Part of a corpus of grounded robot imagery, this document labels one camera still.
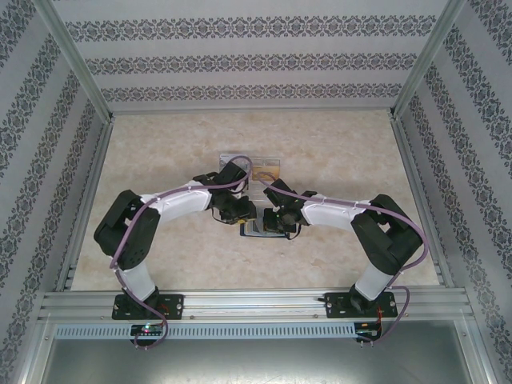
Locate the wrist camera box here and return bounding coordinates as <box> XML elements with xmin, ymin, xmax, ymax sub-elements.
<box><xmin>262</xmin><ymin>178</ymin><xmax>295</xmax><ymax>209</ymax></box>
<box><xmin>218</xmin><ymin>160</ymin><xmax>249</xmax><ymax>189</ymax></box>

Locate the orange credit card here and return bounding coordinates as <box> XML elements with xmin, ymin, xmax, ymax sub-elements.
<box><xmin>248</xmin><ymin>158</ymin><xmax>282</xmax><ymax>182</ymax></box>

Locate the navy leather card holder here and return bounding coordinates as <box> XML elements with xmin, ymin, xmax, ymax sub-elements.
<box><xmin>238</xmin><ymin>221</ymin><xmax>290</xmax><ymax>240</ymax></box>

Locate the aluminium side rail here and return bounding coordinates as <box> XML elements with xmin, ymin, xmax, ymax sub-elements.
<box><xmin>390</xmin><ymin>114</ymin><xmax>457</xmax><ymax>289</ymax></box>
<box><xmin>54</xmin><ymin>115</ymin><xmax>117</xmax><ymax>292</ymax></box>

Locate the aluminium mounting rail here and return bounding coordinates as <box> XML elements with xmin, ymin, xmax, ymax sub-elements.
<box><xmin>38</xmin><ymin>288</ymin><xmax>477</xmax><ymax>322</ymax></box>

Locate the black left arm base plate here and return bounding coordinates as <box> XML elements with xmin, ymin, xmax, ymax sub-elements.
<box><xmin>111</xmin><ymin>294</ymin><xmax>186</xmax><ymax>321</ymax></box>

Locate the grey metal sheet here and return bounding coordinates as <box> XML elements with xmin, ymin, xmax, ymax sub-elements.
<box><xmin>30</xmin><ymin>319</ymin><xmax>491</xmax><ymax>384</ymax></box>

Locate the aluminium frame post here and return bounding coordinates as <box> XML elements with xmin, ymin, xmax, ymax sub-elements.
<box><xmin>390</xmin><ymin>0</ymin><xmax>470</xmax><ymax>120</ymax></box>
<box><xmin>37</xmin><ymin>0</ymin><xmax>115</xmax><ymax>121</ymax></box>

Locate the white slotted cable duct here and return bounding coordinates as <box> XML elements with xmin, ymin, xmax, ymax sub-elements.
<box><xmin>54</xmin><ymin>322</ymin><xmax>358</xmax><ymax>341</ymax></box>

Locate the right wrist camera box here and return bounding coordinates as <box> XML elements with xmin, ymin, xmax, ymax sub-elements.
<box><xmin>262</xmin><ymin>178</ymin><xmax>295</xmax><ymax>209</ymax></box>

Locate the clear plastic card tray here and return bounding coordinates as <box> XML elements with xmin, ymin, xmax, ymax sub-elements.
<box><xmin>217</xmin><ymin>152</ymin><xmax>284</xmax><ymax>209</ymax></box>

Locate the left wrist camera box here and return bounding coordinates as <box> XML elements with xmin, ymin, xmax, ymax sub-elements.
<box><xmin>218</xmin><ymin>160</ymin><xmax>249</xmax><ymax>189</ymax></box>

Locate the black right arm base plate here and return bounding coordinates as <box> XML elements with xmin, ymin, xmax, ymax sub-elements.
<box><xmin>324</xmin><ymin>291</ymin><xmax>399</xmax><ymax>319</ymax></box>

